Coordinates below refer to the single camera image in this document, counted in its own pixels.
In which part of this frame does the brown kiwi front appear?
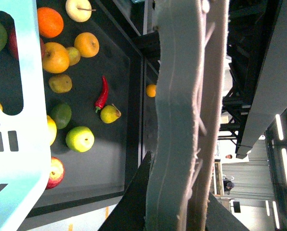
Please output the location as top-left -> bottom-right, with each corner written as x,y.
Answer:
49,74 -> 73,93

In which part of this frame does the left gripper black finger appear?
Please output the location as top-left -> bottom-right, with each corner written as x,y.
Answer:
99,151 -> 153,231

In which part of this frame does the yellow green pear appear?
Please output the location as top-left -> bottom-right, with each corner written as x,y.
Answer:
100,104 -> 121,124

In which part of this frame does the red apple front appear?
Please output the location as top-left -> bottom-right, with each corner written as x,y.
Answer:
45,157 -> 65,190

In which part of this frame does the white pear back right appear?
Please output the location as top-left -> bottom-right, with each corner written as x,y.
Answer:
65,0 -> 96,23

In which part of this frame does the green apple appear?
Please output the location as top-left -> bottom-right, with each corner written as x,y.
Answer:
65,126 -> 95,153

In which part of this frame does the teal shopping basket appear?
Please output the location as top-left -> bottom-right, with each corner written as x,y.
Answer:
0,0 -> 51,231

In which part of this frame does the black fruit shelf tray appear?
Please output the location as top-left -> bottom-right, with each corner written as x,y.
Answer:
0,0 -> 144,217

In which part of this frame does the small orange tangerine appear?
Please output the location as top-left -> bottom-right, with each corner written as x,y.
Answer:
37,7 -> 64,39

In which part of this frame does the red chili pepper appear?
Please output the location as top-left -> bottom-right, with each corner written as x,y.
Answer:
94,76 -> 109,113

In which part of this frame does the yellow orange apple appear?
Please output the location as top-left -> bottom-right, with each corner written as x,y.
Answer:
42,42 -> 70,74

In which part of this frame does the dark green avocado front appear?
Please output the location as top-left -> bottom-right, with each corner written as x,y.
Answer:
49,103 -> 72,129

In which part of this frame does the red yellow apple middle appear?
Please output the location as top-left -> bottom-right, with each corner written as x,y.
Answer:
7,27 -> 46,60

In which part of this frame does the orange on neighbouring shelf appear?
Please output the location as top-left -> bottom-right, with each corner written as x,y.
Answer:
146,84 -> 157,98

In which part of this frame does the teal basket handle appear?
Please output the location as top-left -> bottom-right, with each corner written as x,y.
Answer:
144,0 -> 229,231

